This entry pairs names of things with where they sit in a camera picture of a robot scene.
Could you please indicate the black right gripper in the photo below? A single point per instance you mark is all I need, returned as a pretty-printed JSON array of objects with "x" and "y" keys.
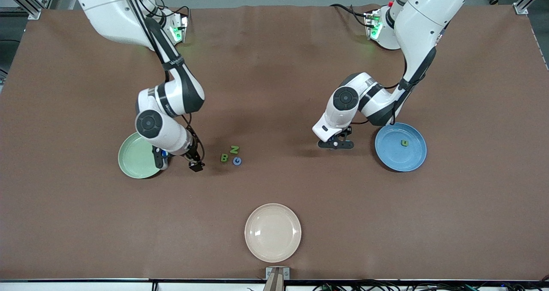
[{"x": 193, "y": 155}]

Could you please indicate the green letter B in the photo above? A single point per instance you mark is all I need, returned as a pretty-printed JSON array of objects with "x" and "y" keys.
[{"x": 224, "y": 157}]

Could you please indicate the blue letter G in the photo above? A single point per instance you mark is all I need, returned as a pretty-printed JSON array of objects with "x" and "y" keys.
[{"x": 233, "y": 161}]

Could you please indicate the green letter N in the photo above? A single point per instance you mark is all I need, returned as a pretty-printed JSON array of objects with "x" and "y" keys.
[{"x": 234, "y": 150}]

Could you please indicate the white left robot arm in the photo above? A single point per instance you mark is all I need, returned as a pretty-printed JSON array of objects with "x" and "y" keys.
[{"x": 429, "y": 12}]

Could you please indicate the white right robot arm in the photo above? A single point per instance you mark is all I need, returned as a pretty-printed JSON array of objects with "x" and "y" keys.
[{"x": 111, "y": 7}]

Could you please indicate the blue plate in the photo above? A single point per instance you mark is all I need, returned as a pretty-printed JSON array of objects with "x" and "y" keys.
[{"x": 399, "y": 158}]

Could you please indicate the light green plate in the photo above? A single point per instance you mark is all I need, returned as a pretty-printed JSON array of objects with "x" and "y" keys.
[{"x": 133, "y": 158}]

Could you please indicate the brown table mat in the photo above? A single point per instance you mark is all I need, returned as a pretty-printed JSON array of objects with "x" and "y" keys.
[{"x": 274, "y": 89}]

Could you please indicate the beige plate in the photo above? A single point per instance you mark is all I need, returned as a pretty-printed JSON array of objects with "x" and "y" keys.
[{"x": 272, "y": 233}]

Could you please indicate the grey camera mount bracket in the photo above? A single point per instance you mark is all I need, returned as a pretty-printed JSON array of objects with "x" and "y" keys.
[{"x": 276, "y": 278}]

